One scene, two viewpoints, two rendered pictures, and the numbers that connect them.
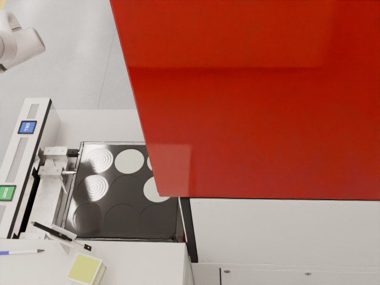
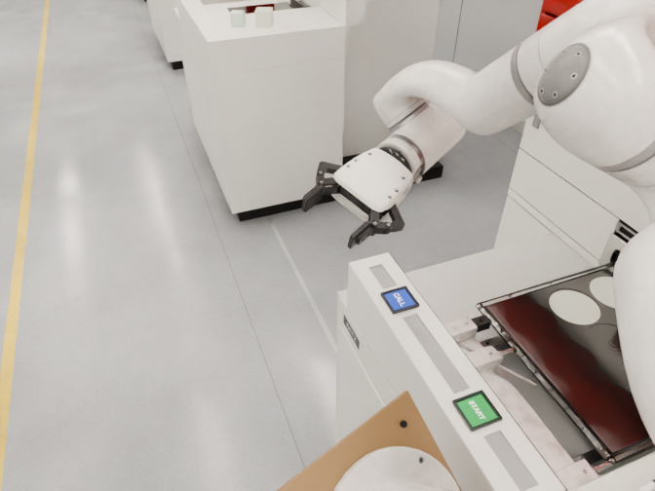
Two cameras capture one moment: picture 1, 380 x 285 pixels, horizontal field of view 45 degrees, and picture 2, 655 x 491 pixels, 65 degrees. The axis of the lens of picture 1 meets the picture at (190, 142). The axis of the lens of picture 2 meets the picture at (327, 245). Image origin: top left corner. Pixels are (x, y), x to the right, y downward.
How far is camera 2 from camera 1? 1.24 m
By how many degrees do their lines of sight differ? 25
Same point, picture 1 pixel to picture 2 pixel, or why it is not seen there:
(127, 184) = (609, 338)
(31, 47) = (458, 130)
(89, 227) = (633, 420)
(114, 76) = (250, 283)
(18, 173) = (461, 372)
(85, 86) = (217, 306)
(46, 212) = (531, 429)
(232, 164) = not seen: outside the picture
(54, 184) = (493, 380)
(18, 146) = (412, 332)
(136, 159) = (581, 301)
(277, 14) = not seen: outside the picture
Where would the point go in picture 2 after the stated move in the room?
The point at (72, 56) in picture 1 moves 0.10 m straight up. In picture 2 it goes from (173, 274) to (169, 257)
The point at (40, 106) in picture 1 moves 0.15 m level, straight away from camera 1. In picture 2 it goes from (387, 267) to (327, 241)
